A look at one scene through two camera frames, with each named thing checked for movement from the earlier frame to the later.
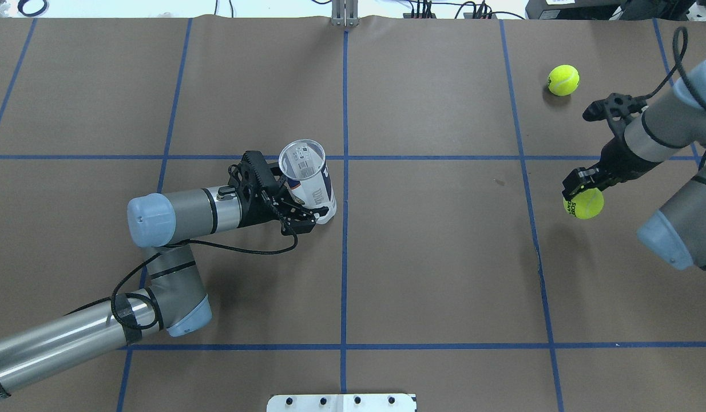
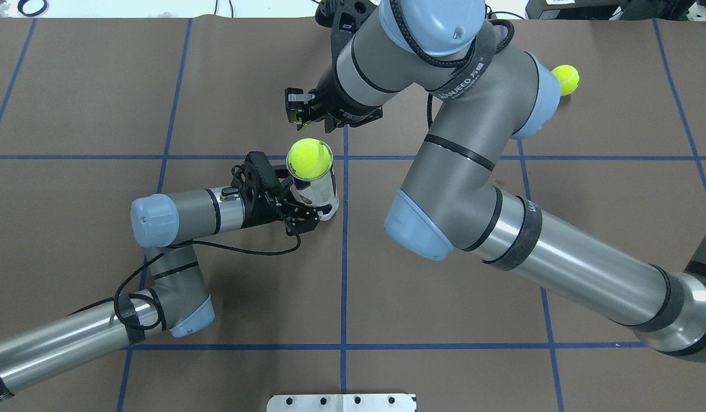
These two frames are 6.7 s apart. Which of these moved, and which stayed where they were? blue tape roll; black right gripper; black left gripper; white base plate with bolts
Moved: black right gripper
Stayed: white base plate with bolts; black left gripper; blue tape roll
